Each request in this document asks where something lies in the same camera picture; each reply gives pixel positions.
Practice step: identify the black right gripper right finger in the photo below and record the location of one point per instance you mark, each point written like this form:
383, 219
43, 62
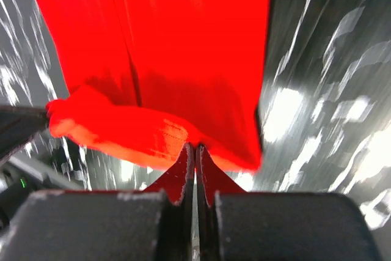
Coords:
238, 225

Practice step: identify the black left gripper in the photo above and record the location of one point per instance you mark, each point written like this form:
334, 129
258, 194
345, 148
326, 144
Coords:
20, 175

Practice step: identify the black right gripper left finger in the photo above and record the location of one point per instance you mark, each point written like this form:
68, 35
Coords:
152, 224

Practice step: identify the red t-shirt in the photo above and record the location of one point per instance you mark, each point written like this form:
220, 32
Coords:
147, 76

